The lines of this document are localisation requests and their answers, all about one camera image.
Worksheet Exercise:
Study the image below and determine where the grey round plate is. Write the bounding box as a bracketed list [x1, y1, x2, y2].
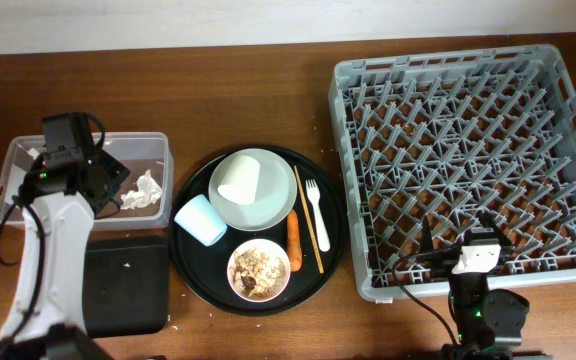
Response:
[208, 148, 297, 231]

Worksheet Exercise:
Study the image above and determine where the white plastic fork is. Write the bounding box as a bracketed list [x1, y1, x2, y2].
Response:
[306, 179, 331, 252]

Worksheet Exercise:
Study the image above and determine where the wooden chopstick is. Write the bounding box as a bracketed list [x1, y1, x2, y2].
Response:
[293, 165, 324, 275]

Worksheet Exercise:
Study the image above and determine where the clear plastic bin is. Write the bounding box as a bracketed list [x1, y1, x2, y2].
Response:
[0, 132, 174, 231]

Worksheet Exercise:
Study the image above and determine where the black rectangular tray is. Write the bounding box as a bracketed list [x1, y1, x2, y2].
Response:
[82, 236, 169, 338]

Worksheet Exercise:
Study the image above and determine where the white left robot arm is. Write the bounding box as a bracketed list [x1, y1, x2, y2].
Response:
[0, 112, 130, 359]

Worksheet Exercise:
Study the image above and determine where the grey dishwasher rack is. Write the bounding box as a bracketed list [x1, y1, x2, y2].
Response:
[329, 44, 576, 303]

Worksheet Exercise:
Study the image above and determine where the white paper cup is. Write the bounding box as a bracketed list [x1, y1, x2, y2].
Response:
[217, 154, 261, 205]

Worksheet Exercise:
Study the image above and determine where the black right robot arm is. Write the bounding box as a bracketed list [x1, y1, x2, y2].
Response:
[420, 213, 530, 359]

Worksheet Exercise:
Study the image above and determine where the light blue plastic cup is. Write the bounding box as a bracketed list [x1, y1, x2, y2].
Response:
[174, 195, 227, 247]

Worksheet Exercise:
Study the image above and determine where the peanut shells and rice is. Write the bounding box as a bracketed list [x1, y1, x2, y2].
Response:
[229, 247, 288, 300]

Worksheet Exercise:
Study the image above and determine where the white tissue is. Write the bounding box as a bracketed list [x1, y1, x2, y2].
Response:
[120, 169, 163, 210]

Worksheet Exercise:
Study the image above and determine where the orange carrot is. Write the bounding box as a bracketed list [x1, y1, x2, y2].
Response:
[286, 210, 303, 272]

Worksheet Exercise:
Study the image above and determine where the pink bowl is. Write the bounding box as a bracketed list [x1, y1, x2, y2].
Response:
[227, 239, 291, 303]

